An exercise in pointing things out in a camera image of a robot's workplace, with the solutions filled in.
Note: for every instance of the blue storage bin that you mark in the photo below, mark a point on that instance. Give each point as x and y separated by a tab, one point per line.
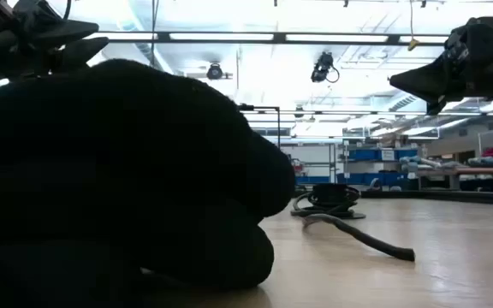
363	155
370	177
313	180
405	153

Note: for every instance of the metal shelving rack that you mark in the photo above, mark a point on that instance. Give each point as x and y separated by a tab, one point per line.
345	167

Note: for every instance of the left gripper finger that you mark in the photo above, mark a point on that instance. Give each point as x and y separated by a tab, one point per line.
49	35
81	50

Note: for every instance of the yellow hanging tag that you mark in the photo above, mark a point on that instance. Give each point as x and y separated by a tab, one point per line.
412	43

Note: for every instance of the round black ceiling camera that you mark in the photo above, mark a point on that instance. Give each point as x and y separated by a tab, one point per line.
214	71

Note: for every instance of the black overhead camera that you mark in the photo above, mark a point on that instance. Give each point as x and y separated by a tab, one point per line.
322	66

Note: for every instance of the wooden workbench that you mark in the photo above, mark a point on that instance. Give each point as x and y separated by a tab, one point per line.
486	172

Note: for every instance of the grey and black work glove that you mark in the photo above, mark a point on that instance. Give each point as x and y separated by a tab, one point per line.
101	141

